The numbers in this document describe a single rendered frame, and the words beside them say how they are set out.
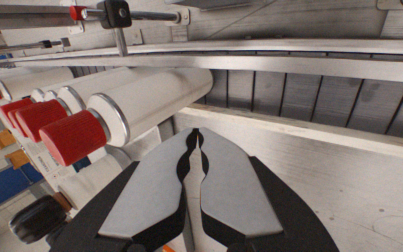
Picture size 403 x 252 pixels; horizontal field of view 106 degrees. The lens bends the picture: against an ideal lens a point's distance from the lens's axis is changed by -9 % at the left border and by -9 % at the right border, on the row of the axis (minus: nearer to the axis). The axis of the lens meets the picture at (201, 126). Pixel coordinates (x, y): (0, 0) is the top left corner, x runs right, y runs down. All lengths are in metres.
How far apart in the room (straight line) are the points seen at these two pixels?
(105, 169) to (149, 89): 0.41
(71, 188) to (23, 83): 0.28
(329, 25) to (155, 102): 0.23
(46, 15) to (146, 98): 0.48
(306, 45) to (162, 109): 0.17
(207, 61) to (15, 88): 0.50
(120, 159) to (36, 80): 0.30
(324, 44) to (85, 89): 0.26
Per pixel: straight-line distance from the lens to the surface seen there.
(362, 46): 0.23
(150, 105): 0.16
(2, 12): 0.58
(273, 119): 0.22
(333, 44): 0.23
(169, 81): 0.19
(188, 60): 0.18
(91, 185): 0.54
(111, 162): 0.56
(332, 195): 0.39
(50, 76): 0.60
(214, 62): 0.16
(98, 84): 0.22
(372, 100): 0.25
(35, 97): 0.32
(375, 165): 0.35
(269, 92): 0.24
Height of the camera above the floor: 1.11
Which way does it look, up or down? 48 degrees down
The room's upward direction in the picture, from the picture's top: 131 degrees counter-clockwise
